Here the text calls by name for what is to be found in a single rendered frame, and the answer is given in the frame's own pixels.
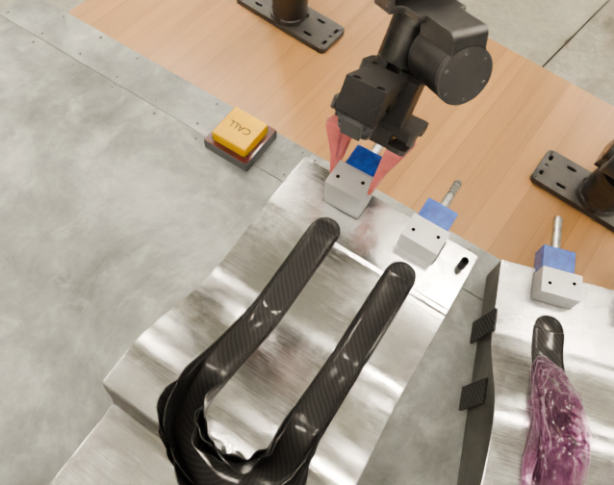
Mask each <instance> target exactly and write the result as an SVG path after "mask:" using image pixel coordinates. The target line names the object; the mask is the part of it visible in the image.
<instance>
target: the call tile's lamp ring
mask: <svg viewBox="0 0 614 485"><path fill-rule="evenodd" d="M268 130H269V132H268V133H267V134H266V136H265V137H264V138H263V139H262V140H261V141H260V142H259V144H258V145H257V146H256V147H255V148H254V149H253V150H252V151H251V153H250V154H249V155H248V156H247V157H246V158H243V157H241V156H240V155H238V154H236V153H235V152H233V151H231V150H230V149H228V148H226V147H224V146H223V145H221V144H219V143H218V142H216V141H214V140H212V139H211V137H212V136H213V131H212V132H211V133H210V134H209V135H208V136H207V137H206V138H205V139H204V140H206V141H207V142H209V143H211V144H212V145H214V146H216V147H217V148H219V149H221V150H222V151H224V152H226V153H227V154H229V155H231V156H232V157H234V158H236V159H238V160H239V161H241V162H243V163H244V164H247V163H248V162H249V161H250V160H251V159H252V157H253V156H254V155H255V154H256V153H257V152H258V151H259V149H260V148H261V147H262V146H263V145H264V144H265V143H266V141H267V140H268V139H269V138H270V137H271V136H272V134H273V133H274V132H275V131H276V130H275V129H273V128H272V127H270V126H268Z"/></svg>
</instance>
